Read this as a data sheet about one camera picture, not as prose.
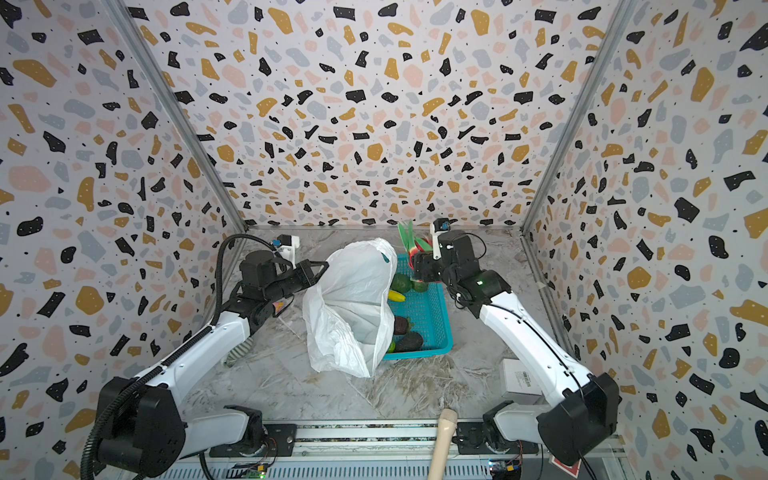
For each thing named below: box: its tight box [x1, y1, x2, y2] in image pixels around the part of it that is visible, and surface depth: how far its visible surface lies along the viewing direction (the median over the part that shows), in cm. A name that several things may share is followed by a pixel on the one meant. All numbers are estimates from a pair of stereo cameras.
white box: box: [500, 358, 544, 405], surface depth 81 cm
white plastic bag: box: [302, 238, 398, 378], surface depth 78 cm
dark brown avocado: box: [395, 332, 423, 351], surface depth 87 cm
